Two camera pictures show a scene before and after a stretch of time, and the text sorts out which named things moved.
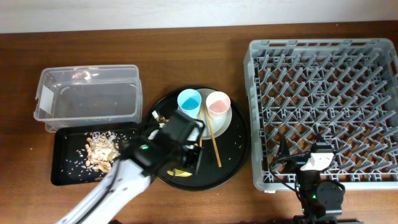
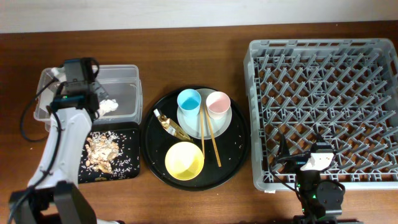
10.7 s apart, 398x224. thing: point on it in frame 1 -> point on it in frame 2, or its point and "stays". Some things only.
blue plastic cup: x=189 y=101 stays
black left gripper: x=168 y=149 -> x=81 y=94
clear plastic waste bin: x=92 y=94 stays
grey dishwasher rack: x=341 y=91 stays
